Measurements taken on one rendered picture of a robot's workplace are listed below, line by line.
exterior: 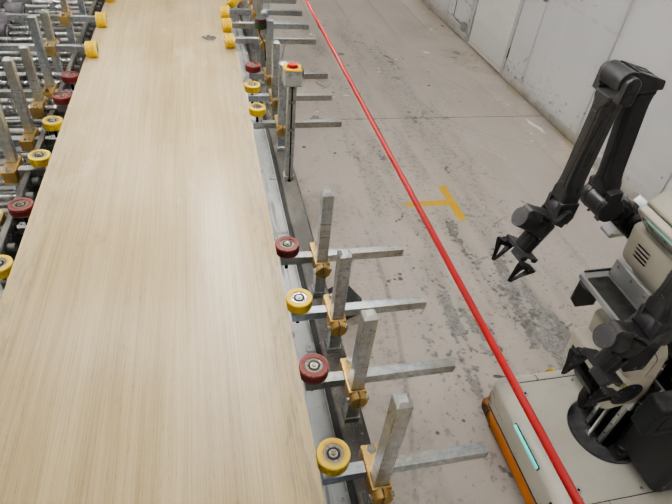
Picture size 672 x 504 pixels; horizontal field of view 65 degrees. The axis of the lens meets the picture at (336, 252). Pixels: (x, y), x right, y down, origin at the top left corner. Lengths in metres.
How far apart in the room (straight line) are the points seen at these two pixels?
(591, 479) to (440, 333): 1.00
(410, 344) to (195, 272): 1.37
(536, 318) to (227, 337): 1.99
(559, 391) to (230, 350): 1.45
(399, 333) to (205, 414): 1.57
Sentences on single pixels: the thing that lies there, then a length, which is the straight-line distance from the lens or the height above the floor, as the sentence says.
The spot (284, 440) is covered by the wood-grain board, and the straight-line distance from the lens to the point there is 1.32.
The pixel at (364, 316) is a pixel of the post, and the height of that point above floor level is 1.13.
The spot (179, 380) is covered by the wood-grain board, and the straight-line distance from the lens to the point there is 1.43.
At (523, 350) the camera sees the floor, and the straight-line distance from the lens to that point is 2.91.
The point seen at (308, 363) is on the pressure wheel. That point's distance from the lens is 1.44.
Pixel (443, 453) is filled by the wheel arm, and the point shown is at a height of 0.82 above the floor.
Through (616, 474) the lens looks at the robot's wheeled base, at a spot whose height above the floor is 0.28.
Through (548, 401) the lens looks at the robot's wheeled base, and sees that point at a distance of 2.38.
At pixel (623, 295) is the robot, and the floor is 1.04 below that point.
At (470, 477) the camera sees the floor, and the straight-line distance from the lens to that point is 2.41.
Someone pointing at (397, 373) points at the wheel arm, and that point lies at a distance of 1.53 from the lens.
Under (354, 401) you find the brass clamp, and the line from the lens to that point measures 1.46.
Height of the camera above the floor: 2.05
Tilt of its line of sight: 41 degrees down
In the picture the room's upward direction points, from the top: 7 degrees clockwise
